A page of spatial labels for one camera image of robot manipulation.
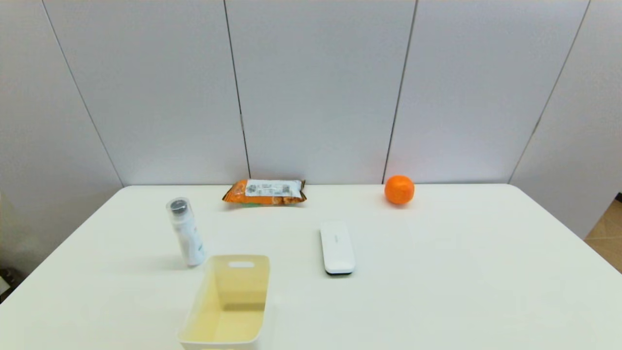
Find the orange fruit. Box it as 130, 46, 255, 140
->
384, 175, 415, 205

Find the orange snack packet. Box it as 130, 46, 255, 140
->
223, 179, 307, 207

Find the white flat remote case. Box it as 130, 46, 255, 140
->
320, 221, 356, 276

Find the white bottle with clear cap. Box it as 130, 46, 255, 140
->
166, 197, 207, 267

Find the cream plastic basket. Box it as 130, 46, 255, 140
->
178, 254, 271, 350

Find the dark object beside table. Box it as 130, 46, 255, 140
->
0, 266, 22, 302

